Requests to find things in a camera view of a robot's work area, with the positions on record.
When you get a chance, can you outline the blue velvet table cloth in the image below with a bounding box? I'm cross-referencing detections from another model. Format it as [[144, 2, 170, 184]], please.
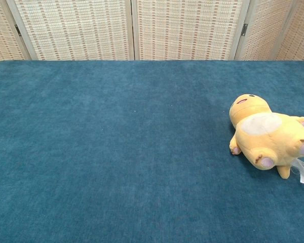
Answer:
[[0, 59, 304, 243]]

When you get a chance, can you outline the woven folding screen panel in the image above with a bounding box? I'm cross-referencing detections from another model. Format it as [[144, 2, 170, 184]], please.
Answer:
[[234, 0, 298, 61], [130, 0, 255, 61], [274, 0, 304, 62], [0, 0, 32, 66], [6, 0, 136, 61]]

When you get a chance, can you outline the yellow plush toy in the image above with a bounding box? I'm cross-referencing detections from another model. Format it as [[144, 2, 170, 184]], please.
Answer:
[[229, 93, 304, 184]]

